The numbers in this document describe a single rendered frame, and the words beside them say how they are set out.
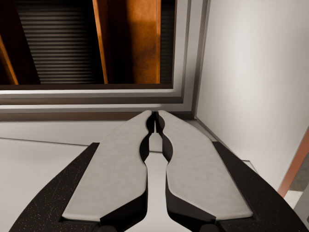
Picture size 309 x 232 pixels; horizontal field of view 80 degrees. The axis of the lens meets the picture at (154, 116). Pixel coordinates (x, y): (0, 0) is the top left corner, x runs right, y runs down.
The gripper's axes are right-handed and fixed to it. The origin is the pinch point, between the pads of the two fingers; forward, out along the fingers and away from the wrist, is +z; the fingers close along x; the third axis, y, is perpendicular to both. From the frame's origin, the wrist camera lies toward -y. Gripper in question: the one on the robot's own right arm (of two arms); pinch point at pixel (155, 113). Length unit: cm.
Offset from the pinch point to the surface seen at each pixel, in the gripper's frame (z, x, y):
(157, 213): 0.7, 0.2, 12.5
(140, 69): 18.4, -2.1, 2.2
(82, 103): 2.3, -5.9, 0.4
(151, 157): 0.7, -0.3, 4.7
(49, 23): 31.5, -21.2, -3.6
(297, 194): 18, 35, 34
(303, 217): 86, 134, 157
